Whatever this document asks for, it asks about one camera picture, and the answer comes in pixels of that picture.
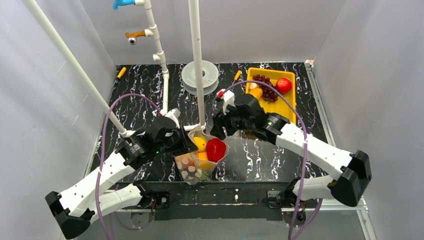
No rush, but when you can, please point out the diagonal white pipe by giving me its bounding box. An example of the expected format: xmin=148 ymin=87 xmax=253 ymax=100
xmin=23 ymin=0 xmax=134 ymax=138

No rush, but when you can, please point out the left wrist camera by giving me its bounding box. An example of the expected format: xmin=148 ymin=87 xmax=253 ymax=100
xmin=159 ymin=108 xmax=181 ymax=128

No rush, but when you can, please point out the white garlic bulb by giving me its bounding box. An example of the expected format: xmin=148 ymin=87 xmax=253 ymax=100
xmin=249 ymin=82 xmax=258 ymax=90

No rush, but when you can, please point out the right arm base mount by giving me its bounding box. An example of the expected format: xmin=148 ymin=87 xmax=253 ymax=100
xmin=263 ymin=177 xmax=318 ymax=225

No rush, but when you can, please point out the aluminium rail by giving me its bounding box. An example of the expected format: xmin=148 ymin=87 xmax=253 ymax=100
xmin=99 ymin=192 xmax=376 ymax=240

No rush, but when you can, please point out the yellow plastic bin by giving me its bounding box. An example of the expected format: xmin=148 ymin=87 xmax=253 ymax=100
xmin=246 ymin=67 xmax=297 ymax=123

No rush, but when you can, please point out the yellow handled screwdriver left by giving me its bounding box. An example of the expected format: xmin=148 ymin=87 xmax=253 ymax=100
xmin=114 ymin=66 xmax=127 ymax=82

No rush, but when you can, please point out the blue tap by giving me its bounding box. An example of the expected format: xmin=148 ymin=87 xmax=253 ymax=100
xmin=112 ymin=0 xmax=136 ymax=10

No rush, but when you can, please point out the yellow toy mango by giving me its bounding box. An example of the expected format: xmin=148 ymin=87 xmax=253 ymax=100
xmin=193 ymin=136 xmax=207 ymax=152

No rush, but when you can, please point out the white filament spool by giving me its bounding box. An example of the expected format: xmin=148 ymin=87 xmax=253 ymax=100
xmin=181 ymin=60 xmax=220 ymax=96

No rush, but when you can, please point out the pink toy peach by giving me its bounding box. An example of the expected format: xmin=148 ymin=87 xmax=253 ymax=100
xmin=174 ymin=153 xmax=197 ymax=173

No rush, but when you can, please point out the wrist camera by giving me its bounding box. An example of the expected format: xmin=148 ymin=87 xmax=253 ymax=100
xmin=216 ymin=89 xmax=235 ymax=115
xmin=159 ymin=108 xmax=181 ymax=128

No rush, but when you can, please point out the yellow handled screwdriver centre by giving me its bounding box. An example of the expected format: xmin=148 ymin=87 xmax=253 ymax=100
xmin=232 ymin=70 xmax=242 ymax=83

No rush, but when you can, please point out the yellow handled screwdriver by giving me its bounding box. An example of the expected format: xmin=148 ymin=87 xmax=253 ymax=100
xmin=232 ymin=70 xmax=242 ymax=83
xmin=114 ymin=66 xmax=127 ymax=82

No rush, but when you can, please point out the dark grape bunch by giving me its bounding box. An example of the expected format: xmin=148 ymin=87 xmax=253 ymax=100
xmin=252 ymin=74 xmax=279 ymax=103

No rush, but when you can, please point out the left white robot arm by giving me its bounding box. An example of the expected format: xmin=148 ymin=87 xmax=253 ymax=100
xmin=45 ymin=116 xmax=198 ymax=240

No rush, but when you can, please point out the red toy apple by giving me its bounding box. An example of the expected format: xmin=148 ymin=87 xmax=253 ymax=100
xmin=275 ymin=77 xmax=293 ymax=95

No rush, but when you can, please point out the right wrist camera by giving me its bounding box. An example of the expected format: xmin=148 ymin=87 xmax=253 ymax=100
xmin=216 ymin=89 xmax=235 ymax=115

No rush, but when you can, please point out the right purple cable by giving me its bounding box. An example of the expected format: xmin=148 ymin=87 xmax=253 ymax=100
xmin=216 ymin=80 xmax=324 ymax=240

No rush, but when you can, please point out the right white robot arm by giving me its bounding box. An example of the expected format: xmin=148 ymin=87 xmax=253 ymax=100
xmin=210 ymin=90 xmax=372 ymax=207

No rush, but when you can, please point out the clear zip top bag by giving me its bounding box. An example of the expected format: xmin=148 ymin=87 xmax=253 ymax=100
xmin=174 ymin=125 xmax=230 ymax=185

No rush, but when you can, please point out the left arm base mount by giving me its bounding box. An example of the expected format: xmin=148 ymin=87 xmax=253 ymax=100
xmin=136 ymin=191 xmax=171 ymax=210

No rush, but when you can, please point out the yellow bell pepper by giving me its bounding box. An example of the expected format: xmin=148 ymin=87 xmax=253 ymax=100
xmin=196 ymin=151 xmax=216 ymax=170

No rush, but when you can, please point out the white pvc pipe frame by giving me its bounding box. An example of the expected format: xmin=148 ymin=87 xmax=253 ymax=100
xmin=135 ymin=0 xmax=206 ymax=130

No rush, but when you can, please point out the orange toy fruit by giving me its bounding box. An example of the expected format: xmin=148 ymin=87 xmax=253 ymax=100
xmin=249 ymin=87 xmax=263 ymax=100

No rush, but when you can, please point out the orange tap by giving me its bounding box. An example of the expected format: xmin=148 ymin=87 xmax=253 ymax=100
xmin=125 ymin=30 xmax=146 ymax=46

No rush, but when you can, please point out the red bell pepper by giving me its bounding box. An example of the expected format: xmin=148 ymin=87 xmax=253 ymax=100
xmin=205 ymin=138 xmax=227 ymax=163

